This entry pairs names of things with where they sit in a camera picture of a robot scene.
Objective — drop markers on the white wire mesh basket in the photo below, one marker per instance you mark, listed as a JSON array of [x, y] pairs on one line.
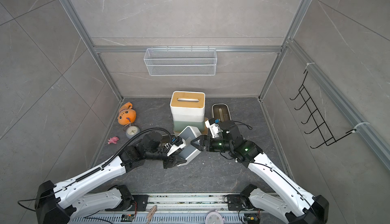
[[181, 61]]

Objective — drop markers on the small grey alarm clock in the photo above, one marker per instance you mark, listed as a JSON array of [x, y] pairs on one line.
[[131, 131]]

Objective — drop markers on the small bamboo lid tissue box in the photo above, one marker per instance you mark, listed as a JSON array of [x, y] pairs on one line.
[[190, 117]]

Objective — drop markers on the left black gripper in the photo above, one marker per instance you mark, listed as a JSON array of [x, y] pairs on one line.
[[173, 162]]

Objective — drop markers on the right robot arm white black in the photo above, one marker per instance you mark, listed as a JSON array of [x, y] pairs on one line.
[[294, 205]]

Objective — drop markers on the grey lid white tissue box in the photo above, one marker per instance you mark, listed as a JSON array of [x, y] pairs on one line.
[[189, 152]]

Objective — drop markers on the cream box dark lid back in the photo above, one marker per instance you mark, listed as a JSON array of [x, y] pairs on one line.
[[221, 112]]

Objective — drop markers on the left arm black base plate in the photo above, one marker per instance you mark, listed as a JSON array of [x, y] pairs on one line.
[[139, 203]]

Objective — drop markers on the pink round object front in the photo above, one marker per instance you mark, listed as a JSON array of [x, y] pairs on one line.
[[214, 218]]

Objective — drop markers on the large bamboo lid tissue box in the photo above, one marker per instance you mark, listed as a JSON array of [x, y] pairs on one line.
[[205, 131]]

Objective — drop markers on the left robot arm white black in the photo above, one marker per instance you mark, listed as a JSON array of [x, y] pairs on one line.
[[59, 203]]

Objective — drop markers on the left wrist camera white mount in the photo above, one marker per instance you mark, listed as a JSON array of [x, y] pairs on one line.
[[176, 144]]

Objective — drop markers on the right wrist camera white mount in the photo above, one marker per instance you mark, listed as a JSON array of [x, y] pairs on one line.
[[213, 126]]

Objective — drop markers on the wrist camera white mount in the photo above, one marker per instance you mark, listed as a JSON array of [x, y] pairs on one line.
[[176, 144], [213, 126]]

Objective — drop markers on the orange plush toy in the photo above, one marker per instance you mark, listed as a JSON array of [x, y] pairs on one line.
[[126, 115]]

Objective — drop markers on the small circuit board front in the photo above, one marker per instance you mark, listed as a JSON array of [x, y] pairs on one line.
[[128, 218]]

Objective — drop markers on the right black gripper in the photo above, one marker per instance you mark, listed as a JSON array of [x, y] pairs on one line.
[[209, 148]]

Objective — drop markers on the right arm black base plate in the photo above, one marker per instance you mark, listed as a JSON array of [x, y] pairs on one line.
[[233, 202]]

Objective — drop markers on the small pink toy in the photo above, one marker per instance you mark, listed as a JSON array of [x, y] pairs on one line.
[[113, 140]]

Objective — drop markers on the wooden brush handle front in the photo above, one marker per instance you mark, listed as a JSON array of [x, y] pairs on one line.
[[150, 214]]

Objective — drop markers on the black wire hook rack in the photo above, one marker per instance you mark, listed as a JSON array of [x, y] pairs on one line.
[[316, 117]]

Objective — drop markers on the green tissue box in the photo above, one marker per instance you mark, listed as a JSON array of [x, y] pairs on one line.
[[181, 125]]

